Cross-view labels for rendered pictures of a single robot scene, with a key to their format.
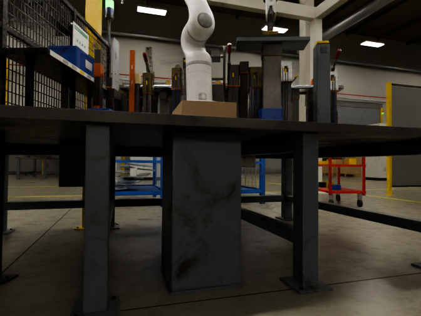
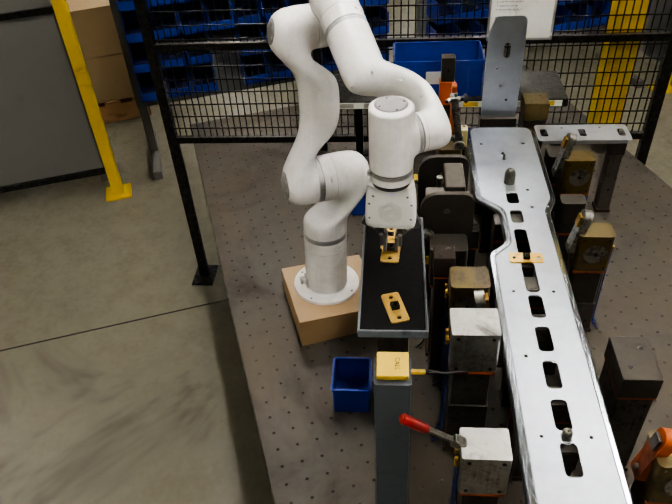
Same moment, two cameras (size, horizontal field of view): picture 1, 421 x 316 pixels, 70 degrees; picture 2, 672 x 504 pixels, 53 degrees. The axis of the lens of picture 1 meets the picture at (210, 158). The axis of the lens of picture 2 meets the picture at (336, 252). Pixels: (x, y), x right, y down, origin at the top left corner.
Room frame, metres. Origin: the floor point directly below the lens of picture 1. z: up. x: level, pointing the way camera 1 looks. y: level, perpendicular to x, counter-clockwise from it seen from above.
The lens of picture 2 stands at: (1.53, -1.40, 2.13)
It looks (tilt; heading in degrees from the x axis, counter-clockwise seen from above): 40 degrees down; 94
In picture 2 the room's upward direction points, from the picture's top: 4 degrees counter-clockwise
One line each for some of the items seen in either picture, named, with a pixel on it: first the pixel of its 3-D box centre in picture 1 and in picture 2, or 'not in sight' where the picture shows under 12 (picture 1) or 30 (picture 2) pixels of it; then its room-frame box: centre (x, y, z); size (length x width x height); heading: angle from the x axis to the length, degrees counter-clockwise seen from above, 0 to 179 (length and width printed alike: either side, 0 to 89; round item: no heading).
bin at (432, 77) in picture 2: (75, 66); (437, 68); (1.78, 0.81, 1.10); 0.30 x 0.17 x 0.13; 178
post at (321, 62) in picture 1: (321, 88); (392, 438); (1.57, -0.58, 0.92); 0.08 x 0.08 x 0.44; 87
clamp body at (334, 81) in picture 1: (330, 102); (470, 496); (1.72, -0.68, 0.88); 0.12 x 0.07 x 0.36; 177
